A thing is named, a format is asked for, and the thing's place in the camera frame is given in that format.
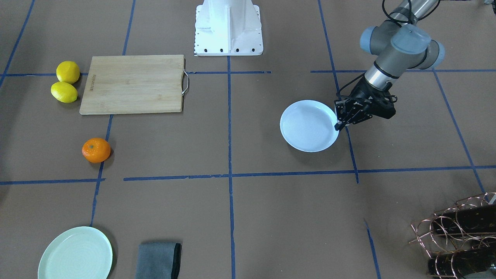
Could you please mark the copper wire bottle rack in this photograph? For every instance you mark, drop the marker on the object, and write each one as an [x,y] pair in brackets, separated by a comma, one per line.
[460,240]

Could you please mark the folded grey cloth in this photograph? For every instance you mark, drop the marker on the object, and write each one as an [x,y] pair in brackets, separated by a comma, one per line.
[158,260]

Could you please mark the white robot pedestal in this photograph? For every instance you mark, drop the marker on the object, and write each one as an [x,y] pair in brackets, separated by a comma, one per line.
[228,27]

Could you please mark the dark wine bottle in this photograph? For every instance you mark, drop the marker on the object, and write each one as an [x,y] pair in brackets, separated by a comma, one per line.
[473,221]
[468,264]

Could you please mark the light green plate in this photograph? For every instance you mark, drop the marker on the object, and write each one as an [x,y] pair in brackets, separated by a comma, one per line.
[78,253]

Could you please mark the yellow lemon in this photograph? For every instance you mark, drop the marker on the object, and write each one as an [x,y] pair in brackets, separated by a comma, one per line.
[64,92]
[68,72]

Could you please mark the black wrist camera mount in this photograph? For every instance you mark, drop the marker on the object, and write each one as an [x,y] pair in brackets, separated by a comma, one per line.
[382,104]

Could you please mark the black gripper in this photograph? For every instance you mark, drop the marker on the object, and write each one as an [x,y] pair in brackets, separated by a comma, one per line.
[363,93]

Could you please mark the wooden cutting board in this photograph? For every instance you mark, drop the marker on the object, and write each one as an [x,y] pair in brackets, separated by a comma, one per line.
[135,84]

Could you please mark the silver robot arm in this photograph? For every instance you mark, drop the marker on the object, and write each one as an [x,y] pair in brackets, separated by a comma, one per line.
[399,44]

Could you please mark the orange mandarin fruit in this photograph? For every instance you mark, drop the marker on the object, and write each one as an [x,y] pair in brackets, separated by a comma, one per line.
[96,150]

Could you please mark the light blue plate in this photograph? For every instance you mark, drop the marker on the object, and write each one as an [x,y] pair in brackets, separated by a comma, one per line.
[308,126]

